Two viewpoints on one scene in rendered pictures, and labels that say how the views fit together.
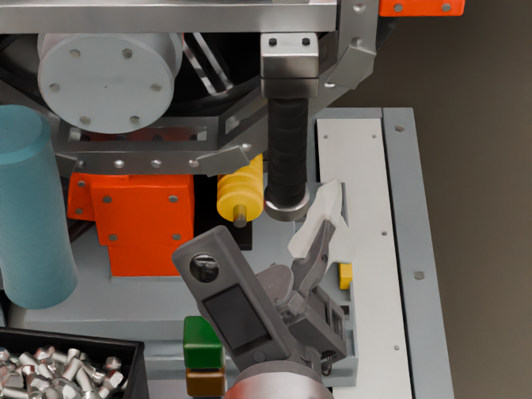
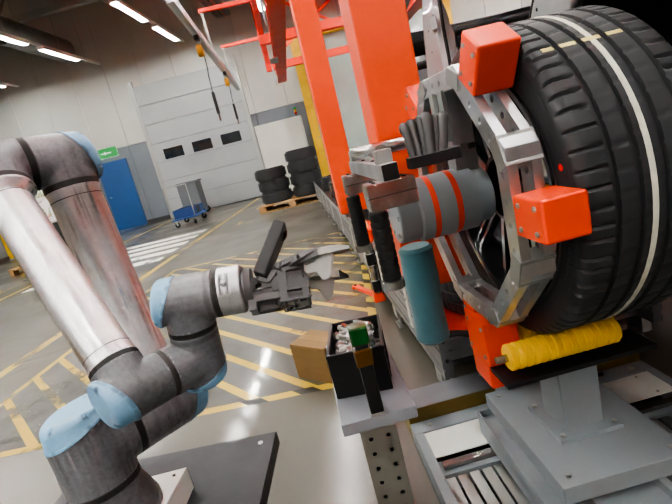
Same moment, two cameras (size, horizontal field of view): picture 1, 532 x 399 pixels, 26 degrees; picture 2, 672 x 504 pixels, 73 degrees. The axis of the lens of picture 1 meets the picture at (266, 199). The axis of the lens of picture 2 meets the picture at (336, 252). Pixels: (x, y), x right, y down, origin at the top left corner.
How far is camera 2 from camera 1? 1.18 m
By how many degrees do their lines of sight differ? 79
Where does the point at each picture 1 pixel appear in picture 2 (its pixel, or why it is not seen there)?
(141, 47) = not seen: hidden behind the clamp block
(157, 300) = (529, 428)
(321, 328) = (280, 281)
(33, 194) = (407, 274)
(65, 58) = not seen: hidden behind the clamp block
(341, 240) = (324, 266)
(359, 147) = not seen: outside the picture
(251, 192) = (510, 350)
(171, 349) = (525, 461)
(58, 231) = (421, 303)
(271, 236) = (621, 457)
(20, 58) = (491, 252)
